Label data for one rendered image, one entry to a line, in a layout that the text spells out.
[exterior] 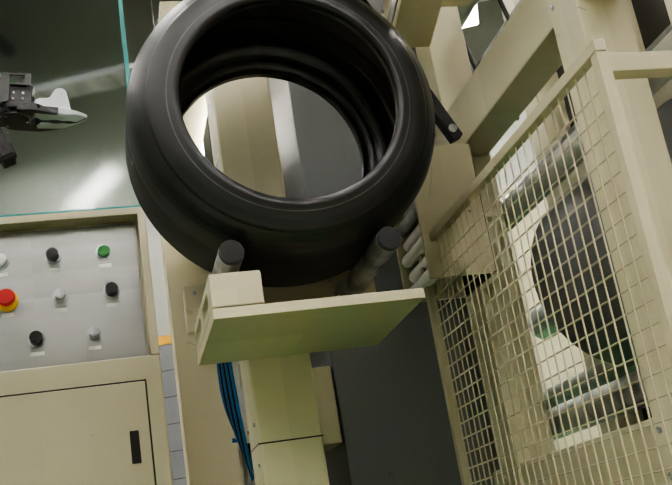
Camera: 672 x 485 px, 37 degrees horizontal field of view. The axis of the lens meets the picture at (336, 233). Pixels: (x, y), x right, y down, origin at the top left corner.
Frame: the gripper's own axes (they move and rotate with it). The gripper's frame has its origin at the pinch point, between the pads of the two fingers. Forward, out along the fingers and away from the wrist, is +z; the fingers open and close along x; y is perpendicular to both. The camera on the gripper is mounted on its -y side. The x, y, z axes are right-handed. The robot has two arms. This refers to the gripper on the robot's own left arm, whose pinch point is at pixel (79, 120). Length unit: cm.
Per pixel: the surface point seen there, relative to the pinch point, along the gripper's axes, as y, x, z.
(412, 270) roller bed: -16, 36, 72
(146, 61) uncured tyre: 7.4, -10.1, 11.7
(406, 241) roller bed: -9, 35, 71
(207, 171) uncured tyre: -14.5, -12.1, 22.4
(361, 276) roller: -27, 7, 53
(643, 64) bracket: -16, -59, 79
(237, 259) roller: -29.7, -10.5, 27.6
